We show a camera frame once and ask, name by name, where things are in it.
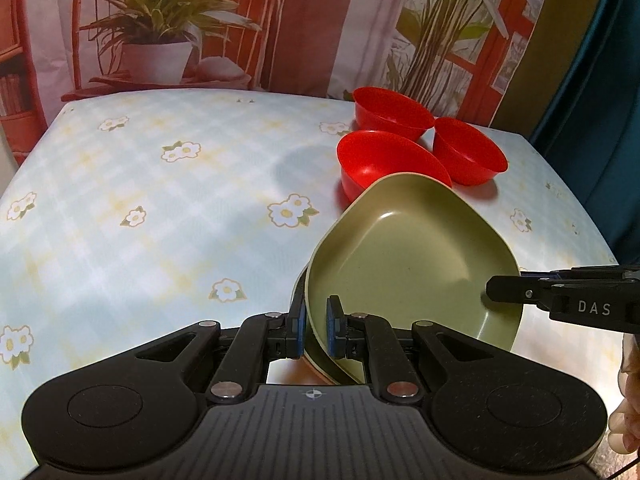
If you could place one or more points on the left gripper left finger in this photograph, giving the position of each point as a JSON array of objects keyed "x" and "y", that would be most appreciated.
[{"x": 246, "y": 352}]

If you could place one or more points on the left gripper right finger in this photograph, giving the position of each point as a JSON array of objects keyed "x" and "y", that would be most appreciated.
[{"x": 370, "y": 340}]

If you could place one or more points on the small green square plate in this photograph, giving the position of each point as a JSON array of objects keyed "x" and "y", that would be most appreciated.
[{"x": 324, "y": 367}]

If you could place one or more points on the large green square plate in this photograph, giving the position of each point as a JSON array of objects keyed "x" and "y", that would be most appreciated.
[{"x": 409, "y": 249}]

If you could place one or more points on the red bowl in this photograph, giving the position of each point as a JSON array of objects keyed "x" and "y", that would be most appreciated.
[
  {"x": 366, "y": 156},
  {"x": 469, "y": 156},
  {"x": 390, "y": 111}
]

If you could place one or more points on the right hand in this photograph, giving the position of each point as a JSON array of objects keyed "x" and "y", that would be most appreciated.
[{"x": 623, "y": 423}]

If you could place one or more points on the teal curtain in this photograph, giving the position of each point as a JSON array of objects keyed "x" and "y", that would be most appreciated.
[{"x": 589, "y": 133}]

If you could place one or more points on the floral tablecloth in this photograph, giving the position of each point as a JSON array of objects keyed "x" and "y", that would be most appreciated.
[{"x": 140, "y": 213}]

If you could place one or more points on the printed backdrop cloth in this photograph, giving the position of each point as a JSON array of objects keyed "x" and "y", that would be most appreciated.
[{"x": 455, "y": 57}]

